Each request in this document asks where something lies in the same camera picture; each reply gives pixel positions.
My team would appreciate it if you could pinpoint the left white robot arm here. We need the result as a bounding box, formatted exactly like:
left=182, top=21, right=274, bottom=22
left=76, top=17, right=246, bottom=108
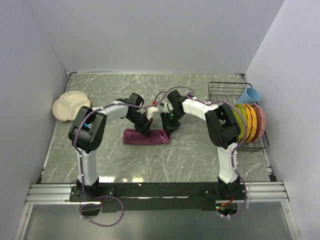
left=68, top=93, right=152, bottom=201

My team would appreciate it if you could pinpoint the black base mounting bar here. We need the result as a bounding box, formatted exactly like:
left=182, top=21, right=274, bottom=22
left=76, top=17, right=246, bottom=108
left=69, top=182, right=245, bottom=213

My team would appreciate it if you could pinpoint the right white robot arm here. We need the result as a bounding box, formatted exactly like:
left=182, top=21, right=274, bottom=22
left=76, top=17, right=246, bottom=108
left=160, top=90, right=242, bottom=200

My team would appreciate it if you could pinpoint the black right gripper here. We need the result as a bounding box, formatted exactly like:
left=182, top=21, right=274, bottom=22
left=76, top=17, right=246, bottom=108
left=160, top=109, right=185, bottom=136

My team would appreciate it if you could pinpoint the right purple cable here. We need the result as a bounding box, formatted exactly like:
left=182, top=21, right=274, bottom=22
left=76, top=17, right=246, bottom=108
left=156, top=86, right=250, bottom=221

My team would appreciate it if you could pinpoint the light blue plastic cup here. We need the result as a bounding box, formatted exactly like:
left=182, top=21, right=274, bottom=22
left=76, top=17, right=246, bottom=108
left=235, top=87, right=261, bottom=105

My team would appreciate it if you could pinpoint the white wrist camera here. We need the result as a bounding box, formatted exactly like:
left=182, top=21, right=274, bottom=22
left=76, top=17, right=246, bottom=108
left=163, top=102, right=174, bottom=113
left=146, top=101, right=159, bottom=120

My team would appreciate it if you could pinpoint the pink scalloped plate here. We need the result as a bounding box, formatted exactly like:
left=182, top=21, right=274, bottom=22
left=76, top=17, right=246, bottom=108
left=251, top=103, right=267, bottom=143

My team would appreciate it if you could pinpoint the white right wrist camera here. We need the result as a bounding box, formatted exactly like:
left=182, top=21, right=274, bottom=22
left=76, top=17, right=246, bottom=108
left=163, top=102, right=174, bottom=113

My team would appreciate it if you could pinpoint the purple cloth napkin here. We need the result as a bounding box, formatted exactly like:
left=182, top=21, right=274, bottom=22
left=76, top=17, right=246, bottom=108
left=122, top=129, right=171, bottom=146

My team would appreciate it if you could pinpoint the orange scalloped plate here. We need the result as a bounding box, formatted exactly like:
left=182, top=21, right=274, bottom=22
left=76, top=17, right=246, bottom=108
left=243, top=104, right=257, bottom=143

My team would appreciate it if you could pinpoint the black wire dish rack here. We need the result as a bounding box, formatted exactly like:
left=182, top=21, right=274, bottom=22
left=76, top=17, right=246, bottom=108
left=208, top=81, right=270, bottom=153

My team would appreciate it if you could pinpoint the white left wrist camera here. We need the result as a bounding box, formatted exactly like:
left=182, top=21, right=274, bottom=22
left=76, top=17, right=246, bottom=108
left=146, top=101, right=159, bottom=120

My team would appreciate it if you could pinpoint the green scalloped plate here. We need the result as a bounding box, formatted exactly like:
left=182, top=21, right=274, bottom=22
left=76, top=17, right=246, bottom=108
left=232, top=104, right=248, bottom=142

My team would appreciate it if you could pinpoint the aluminium frame rail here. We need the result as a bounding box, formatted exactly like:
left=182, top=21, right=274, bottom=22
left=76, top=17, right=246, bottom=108
left=24, top=182, right=289, bottom=205

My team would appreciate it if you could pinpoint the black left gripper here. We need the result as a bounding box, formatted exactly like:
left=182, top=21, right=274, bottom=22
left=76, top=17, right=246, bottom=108
left=127, top=111, right=154, bottom=138

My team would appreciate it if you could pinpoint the cream divided ceramic plate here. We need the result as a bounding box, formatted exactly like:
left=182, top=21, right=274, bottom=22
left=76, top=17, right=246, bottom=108
left=52, top=90, right=91, bottom=122

